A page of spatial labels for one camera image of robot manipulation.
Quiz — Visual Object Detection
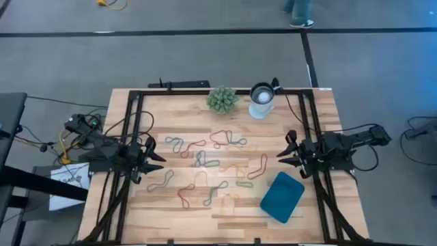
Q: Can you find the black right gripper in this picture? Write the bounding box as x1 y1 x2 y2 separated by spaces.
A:
276 129 320 179

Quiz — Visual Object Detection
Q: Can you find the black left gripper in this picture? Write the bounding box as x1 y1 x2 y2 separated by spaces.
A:
128 136 167 185

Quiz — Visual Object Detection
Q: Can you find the red rubber band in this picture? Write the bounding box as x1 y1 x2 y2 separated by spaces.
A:
209 129 234 150
180 139 207 159
246 153 268 180
177 183 196 210

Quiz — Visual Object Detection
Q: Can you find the yellow rubber band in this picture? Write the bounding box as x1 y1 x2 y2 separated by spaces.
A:
219 192 241 220
193 170 209 187
227 144 257 153
218 163 248 178

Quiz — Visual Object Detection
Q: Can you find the teal plastic bin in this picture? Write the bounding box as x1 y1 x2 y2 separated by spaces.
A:
259 171 306 225

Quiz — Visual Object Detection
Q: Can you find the black box with green light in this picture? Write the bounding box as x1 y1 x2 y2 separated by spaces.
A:
87 115 103 130

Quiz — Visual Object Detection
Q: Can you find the white paper sheet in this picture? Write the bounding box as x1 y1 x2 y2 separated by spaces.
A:
48 162 91 212

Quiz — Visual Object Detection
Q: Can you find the black box with antenna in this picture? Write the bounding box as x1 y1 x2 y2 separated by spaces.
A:
147 77 212 90

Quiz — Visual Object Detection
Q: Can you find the green succulent in patterned pot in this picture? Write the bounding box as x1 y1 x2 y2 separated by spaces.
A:
206 85 240 115

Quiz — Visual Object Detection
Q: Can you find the person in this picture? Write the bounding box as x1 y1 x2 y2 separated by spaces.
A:
281 0 316 29

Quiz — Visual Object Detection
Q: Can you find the black desk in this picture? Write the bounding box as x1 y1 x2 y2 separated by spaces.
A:
0 91 89 246

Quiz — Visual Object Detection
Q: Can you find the black cable to right arm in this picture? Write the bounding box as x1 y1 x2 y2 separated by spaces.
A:
271 77 380 135

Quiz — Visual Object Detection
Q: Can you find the yellow cable with plug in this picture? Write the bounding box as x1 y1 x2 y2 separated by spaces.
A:
57 128 73 166

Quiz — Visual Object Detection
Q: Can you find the thin black floor cable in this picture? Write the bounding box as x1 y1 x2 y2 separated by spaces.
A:
26 95 109 109

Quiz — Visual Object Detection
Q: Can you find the looped black floor cable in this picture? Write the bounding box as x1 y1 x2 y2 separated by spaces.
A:
399 115 437 167

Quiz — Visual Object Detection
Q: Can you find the yellow floor cable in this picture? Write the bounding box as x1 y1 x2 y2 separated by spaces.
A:
96 0 128 11

